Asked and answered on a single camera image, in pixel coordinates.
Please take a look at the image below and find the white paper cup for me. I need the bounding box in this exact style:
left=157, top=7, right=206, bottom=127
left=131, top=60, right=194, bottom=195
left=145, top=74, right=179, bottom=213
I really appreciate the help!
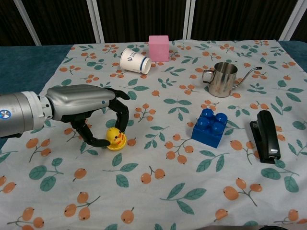
left=119, top=47, right=152, bottom=75

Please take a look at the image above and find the floral fruit print tablecloth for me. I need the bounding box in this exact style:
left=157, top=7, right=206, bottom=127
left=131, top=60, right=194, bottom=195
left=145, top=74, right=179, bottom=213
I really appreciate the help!
left=0, top=39, right=307, bottom=230

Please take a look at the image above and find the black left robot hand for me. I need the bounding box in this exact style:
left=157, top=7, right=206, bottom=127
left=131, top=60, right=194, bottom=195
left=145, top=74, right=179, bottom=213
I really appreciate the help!
left=44, top=84, right=130, bottom=148

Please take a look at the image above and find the yellow rubber duck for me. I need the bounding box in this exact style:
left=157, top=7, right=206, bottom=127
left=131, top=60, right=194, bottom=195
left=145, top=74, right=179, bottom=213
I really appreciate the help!
left=106, top=127, right=126, bottom=147

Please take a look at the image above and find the pink foam cube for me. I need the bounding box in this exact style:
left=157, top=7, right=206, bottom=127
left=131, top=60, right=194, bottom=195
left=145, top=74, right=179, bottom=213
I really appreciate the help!
left=148, top=35, right=170, bottom=62

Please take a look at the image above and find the stainless steel gooseneck pitcher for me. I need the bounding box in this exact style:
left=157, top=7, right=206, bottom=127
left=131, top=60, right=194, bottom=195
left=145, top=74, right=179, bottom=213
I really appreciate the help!
left=201, top=61, right=262, bottom=98

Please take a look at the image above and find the blue toy building brick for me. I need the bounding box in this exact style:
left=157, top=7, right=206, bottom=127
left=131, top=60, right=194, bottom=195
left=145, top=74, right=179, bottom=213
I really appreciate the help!
left=191, top=108, right=228, bottom=149

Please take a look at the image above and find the yellow scalloped cup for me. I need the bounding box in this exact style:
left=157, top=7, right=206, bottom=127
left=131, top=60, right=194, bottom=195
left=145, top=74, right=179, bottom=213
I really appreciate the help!
left=106, top=136, right=127, bottom=151

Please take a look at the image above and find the black stapler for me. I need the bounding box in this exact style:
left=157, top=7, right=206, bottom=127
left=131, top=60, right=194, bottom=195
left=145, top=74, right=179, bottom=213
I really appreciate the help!
left=249, top=110, right=281, bottom=164

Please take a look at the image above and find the white partition frame post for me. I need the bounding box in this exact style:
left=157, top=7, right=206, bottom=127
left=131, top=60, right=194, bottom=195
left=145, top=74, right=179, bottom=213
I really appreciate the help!
left=279, top=0, right=307, bottom=41
left=86, top=0, right=105, bottom=44
left=13, top=0, right=42, bottom=46
left=182, top=0, right=197, bottom=40

